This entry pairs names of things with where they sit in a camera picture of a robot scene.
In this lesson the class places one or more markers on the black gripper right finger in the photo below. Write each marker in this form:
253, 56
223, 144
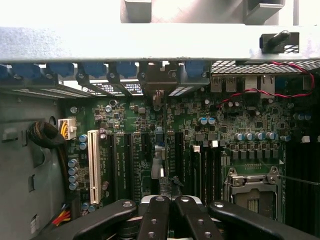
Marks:
195, 220

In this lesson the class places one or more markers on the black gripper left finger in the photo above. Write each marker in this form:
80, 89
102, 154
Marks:
155, 220

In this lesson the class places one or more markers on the black RAM slot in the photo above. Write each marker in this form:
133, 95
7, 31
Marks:
208, 172
218, 172

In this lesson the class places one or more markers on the long black expansion slot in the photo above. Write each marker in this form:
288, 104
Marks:
179, 160
113, 167
129, 165

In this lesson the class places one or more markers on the metal CPU socket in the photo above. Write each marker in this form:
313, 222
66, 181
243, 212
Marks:
250, 180

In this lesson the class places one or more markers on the short black expansion slot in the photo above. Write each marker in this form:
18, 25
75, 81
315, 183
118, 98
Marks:
147, 147

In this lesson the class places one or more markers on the white PCI expansion slot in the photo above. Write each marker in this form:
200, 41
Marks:
95, 165

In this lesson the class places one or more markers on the green motherboard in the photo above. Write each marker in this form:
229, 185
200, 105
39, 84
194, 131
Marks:
127, 118

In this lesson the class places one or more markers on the thin metal locking lever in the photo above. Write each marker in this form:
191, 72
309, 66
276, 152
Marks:
300, 180

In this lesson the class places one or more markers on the white power connector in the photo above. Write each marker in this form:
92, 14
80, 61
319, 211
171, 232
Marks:
71, 125

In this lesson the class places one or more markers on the perforated metal slot cover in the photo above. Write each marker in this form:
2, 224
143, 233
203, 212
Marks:
25, 93
181, 91
70, 92

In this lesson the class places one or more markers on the silver USB port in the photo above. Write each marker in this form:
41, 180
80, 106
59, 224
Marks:
217, 85
231, 84

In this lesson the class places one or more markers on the silver rear port block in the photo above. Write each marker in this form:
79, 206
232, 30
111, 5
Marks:
251, 83

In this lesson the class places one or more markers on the blue slot retention clip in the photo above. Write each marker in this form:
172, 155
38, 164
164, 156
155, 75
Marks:
95, 70
197, 70
26, 70
61, 70
126, 70
3, 71

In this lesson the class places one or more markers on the silver ethernet port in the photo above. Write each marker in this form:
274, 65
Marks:
267, 85

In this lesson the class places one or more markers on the black open PC case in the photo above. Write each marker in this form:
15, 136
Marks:
100, 42

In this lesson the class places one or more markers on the grey parts rack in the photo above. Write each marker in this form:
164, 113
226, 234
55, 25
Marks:
136, 12

